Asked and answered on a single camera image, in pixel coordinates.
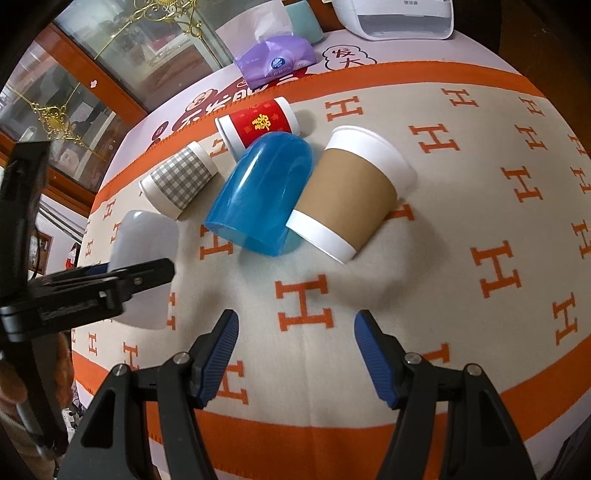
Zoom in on brown sleeve paper cup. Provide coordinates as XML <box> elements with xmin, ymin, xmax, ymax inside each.
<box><xmin>287</xmin><ymin>125</ymin><xmax>417</xmax><ymax>264</ymax></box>

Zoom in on teal cup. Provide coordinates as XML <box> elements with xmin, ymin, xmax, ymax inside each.
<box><xmin>286</xmin><ymin>1</ymin><xmax>324</xmax><ymax>45</ymax></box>

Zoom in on white plastic cup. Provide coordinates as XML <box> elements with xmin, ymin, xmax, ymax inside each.
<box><xmin>108</xmin><ymin>210</ymin><xmax>179</xmax><ymax>330</ymax></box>

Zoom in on blue translucent plastic cup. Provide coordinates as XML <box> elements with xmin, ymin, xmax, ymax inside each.
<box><xmin>204</xmin><ymin>132</ymin><xmax>314</xmax><ymax>257</ymax></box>

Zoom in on white appliance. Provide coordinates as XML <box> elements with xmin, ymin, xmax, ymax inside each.
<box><xmin>332</xmin><ymin>0</ymin><xmax>454</xmax><ymax>41</ymax></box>

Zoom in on orange beige H blanket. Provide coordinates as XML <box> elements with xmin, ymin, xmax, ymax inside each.
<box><xmin>73</xmin><ymin>61</ymin><xmax>590</xmax><ymax>479</ymax></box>

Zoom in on grey plaid paper cup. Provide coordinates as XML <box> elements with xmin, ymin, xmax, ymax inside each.
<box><xmin>139</xmin><ymin>141</ymin><xmax>218</xmax><ymax>220</ymax></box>

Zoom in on purple tissue pack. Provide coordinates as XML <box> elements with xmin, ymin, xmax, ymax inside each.
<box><xmin>216</xmin><ymin>1</ymin><xmax>317</xmax><ymax>90</ymax></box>

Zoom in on red paper cup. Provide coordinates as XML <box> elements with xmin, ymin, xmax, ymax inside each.
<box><xmin>214</xmin><ymin>97</ymin><xmax>301</xmax><ymax>160</ymax></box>

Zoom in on glass cabinet with orange frame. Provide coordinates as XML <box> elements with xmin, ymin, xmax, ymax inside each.
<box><xmin>1</xmin><ymin>1</ymin><xmax>231</xmax><ymax>215</ymax></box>

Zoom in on white red printed tablecloth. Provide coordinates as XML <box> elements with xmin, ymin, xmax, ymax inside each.
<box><xmin>94</xmin><ymin>28</ymin><xmax>523</xmax><ymax>195</ymax></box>

